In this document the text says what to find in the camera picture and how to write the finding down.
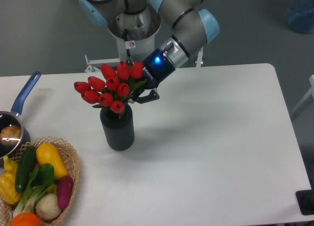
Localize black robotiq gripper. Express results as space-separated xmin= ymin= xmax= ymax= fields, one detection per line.
xmin=125 ymin=49 xmax=175 ymax=104

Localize red tulip bouquet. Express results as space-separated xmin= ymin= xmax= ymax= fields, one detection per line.
xmin=74 ymin=61 xmax=146 ymax=119

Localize dark grey ribbed vase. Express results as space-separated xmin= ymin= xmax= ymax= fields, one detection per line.
xmin=100 ymin=105 xmax=134 ymax=151

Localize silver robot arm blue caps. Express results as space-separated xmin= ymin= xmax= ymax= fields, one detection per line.
xmin=79 ymin=0 xmax=220 ymax=103

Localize woven wicker basket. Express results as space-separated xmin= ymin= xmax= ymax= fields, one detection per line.
xmin=9 ymin=136 xmax=80 ymax=226

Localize yellow squash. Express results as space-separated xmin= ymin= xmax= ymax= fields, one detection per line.
xmin=36 ymin=143 xmax=68 ymax=180

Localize purple eggplant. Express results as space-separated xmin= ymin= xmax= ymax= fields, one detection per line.
xmin=56 ymin=176 xmax=74 ymax=210

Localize green bok choy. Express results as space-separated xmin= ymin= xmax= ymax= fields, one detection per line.
xmin=13 ymin=163 xmax=54 ymax=218

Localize green cucumber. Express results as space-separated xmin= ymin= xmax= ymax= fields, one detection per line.
xmin=15 ymin=146 xmax=36 ymax=193

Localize brown bun in pan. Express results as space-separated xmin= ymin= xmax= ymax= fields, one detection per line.
xmin=0 ymin=125 xmax=22 ymax=146

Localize white garlic bulb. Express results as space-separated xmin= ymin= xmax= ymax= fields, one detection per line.
xmin=35 ymin=193 xmax=62 ymax=221

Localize blue plastic bag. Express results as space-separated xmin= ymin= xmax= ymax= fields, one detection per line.
xmin=285 ymin=0 xmax=314 ymax=34

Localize yellow bell pepper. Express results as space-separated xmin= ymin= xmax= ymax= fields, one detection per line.
xmin=0 ymin=156 xmax=22 ymax=204

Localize orange fruit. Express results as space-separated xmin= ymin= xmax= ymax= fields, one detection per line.
xmin=10 ymin=212 xmax=40 ymax=226

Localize black device at table edge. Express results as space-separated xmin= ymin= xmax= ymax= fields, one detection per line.
xmin=295 ymin=190 xmax=314 ymax=216

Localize blue handled saucepan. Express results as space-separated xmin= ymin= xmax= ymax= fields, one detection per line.
xmin=0 ymin=71 xmax=41 ymax=167

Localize white furniture frame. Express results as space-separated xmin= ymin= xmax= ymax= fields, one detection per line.
xmin=290 ymin=75 xmax=314 ymax=121

